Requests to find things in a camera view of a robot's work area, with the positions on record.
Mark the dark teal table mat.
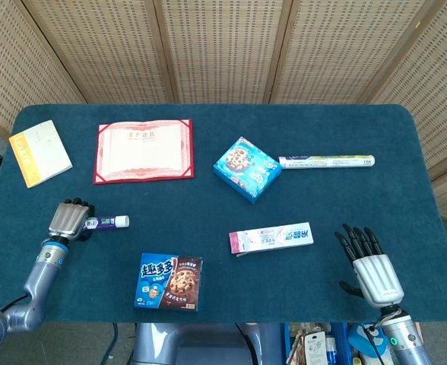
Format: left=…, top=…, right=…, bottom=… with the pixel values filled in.
left=0, top=103, right=447, bottom=324

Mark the light blue cookie box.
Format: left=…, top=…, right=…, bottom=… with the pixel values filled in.
left=212, top=136, right=283, bottom=205

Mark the grey-blue robot torso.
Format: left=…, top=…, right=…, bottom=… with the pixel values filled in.
left=132, top=322, right=285, bottom=365

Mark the blue white flat item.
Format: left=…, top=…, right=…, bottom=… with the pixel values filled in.
left=347, top=322, right=390, bottom=358

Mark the woven wooden folding screen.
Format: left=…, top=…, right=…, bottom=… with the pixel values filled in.
left=0, top=0, right=447, bottom=225

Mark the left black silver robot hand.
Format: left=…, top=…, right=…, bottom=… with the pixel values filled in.
left=47, top=197, right=96, bottom=243

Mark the long white wrap roll box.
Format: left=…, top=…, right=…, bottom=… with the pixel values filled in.
left=277, top=154, right=376, bottom=170

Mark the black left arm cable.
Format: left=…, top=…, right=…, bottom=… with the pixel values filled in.
left=0, top=293, right=31, bottom=313

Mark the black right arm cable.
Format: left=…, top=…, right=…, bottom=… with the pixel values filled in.
left=363, top=325, right=385, bottom=360

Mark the purple white tube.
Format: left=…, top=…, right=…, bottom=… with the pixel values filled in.
left=84, top=214, right=130, bottom=231

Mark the white pink toothpaste box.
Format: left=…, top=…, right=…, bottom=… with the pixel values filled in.
left=228, top=222, right=315, bottom=259

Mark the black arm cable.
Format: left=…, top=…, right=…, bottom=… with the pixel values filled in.
left=0, top=293, right=31, bottom=313
left=363, top=325, right=385, bottom=360

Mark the blue plastic crate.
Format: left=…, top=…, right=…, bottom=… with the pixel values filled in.
left=284, top=322, right=353, bottom=365

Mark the yellow white book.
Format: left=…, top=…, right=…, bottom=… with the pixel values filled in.
left=8, top=119, right=74, bottom=189

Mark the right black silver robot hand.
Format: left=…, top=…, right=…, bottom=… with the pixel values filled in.
left=334, top=223, right=405, bottom=307

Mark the red certificate folder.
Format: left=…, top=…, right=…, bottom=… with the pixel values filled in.
left=92, top=118, right=196, bottom=186

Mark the white carded package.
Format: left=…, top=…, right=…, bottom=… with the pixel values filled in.
left=297, top=331, right=328, bottom=365

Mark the blue brown cookie box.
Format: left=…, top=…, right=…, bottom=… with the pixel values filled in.
left=133, top=252, right=204, bottom=313

